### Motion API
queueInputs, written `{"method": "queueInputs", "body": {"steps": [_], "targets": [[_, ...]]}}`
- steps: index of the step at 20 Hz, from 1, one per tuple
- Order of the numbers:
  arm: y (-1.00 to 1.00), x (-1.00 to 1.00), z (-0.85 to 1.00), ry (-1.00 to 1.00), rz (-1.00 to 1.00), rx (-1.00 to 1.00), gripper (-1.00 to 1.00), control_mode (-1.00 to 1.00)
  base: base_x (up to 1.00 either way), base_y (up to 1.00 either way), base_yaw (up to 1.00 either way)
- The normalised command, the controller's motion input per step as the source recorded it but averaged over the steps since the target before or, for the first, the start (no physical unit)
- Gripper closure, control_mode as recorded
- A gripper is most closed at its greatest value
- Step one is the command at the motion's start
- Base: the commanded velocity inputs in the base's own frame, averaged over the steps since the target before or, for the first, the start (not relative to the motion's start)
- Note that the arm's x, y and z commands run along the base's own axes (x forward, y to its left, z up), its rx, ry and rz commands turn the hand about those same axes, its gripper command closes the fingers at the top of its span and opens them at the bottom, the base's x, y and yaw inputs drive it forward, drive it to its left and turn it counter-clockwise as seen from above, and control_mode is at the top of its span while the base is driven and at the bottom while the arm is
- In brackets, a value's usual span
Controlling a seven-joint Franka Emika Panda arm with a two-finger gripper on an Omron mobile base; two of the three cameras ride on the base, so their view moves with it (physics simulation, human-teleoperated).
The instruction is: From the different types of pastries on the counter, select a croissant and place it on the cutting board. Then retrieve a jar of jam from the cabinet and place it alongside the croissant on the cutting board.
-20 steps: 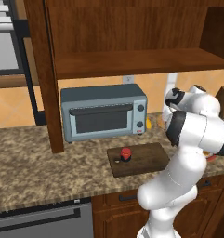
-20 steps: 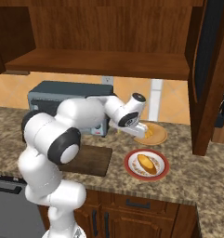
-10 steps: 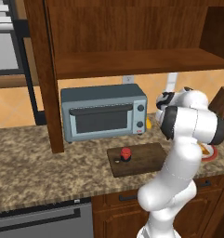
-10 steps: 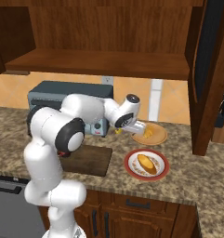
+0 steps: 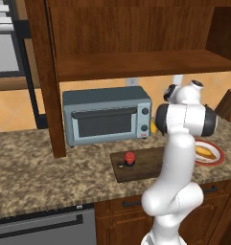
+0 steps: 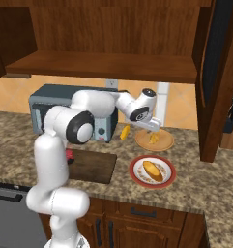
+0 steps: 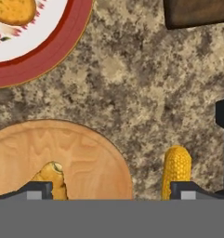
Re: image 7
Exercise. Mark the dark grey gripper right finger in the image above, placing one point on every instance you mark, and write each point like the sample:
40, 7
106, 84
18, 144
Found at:
185, 189

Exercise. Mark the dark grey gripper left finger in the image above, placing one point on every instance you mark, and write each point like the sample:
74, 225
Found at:
39, 189

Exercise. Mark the round wooden cutting board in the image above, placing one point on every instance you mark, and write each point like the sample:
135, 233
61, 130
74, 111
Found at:
85, 155

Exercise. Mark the yellow corn cob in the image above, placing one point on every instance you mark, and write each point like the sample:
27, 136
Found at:
177, 164

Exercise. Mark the red rimmed white plate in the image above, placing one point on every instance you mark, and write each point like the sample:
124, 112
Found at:
39, 46

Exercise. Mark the dark brown wooden box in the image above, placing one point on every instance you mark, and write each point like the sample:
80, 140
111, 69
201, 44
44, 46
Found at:
197, 12

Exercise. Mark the golden brown pastry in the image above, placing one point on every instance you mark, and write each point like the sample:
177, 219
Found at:
11, 10

